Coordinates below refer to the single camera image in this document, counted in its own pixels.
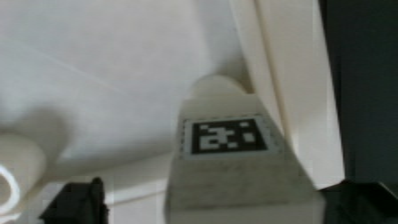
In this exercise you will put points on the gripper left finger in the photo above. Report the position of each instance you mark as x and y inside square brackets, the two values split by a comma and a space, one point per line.
[76, 206]

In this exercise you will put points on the white table leg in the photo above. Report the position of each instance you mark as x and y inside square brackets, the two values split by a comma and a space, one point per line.
[238, 183]

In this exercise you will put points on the white square table top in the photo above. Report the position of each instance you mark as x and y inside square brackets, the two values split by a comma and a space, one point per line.
[101, 58]

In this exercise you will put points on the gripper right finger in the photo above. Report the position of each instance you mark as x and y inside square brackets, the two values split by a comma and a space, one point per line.
[360, 203]

